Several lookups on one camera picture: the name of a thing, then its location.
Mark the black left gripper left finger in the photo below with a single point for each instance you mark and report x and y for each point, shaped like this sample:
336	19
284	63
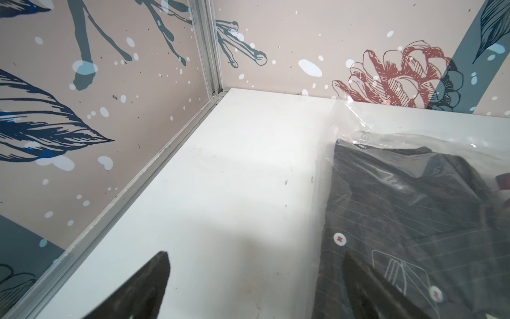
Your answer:
141	296

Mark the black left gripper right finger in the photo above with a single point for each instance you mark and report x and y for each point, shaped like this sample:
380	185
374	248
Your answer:
371	295

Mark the grey pinstriped shirt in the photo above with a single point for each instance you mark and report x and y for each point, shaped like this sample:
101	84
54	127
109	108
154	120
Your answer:
426	221

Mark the clear plastic vacuum bag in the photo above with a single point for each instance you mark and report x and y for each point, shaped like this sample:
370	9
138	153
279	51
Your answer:
482	141

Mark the red black plaid shirt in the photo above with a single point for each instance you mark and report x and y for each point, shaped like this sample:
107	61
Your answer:
503	184

